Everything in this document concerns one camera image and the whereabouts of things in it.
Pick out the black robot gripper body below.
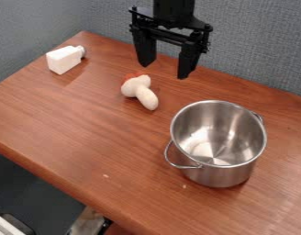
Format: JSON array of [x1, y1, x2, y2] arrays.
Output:
[[129, 0, 213, 52]]

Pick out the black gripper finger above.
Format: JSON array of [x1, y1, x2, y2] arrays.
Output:
[[177, 41, 201, 79], [131, 28, 157, 67]]

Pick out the white plush mushroom toy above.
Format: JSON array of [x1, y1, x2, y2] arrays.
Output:
[[121, 73, 158, 110]]

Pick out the stainless steel metal pot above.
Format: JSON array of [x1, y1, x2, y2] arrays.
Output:
[[166, 100, 266, 188]]

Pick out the white plastic bottle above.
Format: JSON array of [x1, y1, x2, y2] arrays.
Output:
[[46, 46, 85, 75]]

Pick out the white object at corner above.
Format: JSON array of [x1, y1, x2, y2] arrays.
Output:
[[0, 217, 25, 235]]

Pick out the table leg bracket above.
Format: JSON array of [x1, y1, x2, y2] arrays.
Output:
[[67, 207, 113, 235]]

